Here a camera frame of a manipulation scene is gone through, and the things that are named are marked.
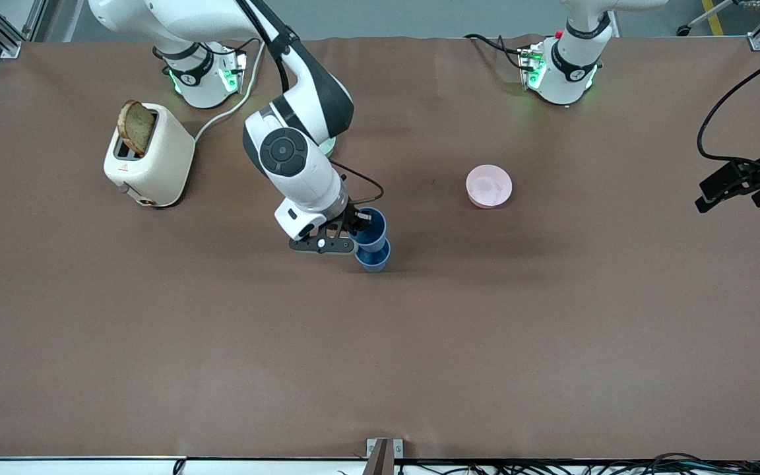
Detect blue plastic cup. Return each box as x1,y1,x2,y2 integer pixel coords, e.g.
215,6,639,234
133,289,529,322
354,239,392,273
350,207,389,253

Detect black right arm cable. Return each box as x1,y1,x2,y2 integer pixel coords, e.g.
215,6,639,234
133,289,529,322
235,0,385,204

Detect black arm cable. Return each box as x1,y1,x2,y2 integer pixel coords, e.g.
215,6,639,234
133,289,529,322
235,0,385,204
696,59,760,174

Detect cream white toaster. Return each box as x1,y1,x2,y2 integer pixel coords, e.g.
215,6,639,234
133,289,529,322
104,102,196,208

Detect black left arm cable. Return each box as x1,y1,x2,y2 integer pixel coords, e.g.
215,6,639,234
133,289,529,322
696,59,760,174

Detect black base power cable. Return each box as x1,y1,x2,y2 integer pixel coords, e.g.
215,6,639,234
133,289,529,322
464,33,529,71

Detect metal bracket with brown post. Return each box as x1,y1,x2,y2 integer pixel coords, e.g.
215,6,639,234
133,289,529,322
366,438,404,475

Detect white toaster power cable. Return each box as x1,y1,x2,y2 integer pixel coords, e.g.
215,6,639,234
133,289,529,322
193,38,267,144

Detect brown table cover sheet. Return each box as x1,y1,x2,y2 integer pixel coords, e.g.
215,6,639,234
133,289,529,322
0,33,760,461

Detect pink bowl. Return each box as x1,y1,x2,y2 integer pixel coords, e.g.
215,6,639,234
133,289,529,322
466,164,513,209

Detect black caster wheel leg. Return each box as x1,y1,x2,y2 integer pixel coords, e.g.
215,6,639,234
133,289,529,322
677,0,738,37

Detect white table edge rail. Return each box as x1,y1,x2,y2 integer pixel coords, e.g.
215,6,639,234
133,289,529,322
0,456,760,475

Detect black cable bundle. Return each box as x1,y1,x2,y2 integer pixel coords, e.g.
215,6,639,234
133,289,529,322
337,452,760,475

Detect brown bread slice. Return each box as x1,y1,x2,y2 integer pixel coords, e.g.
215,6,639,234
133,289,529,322
117,100,156,156

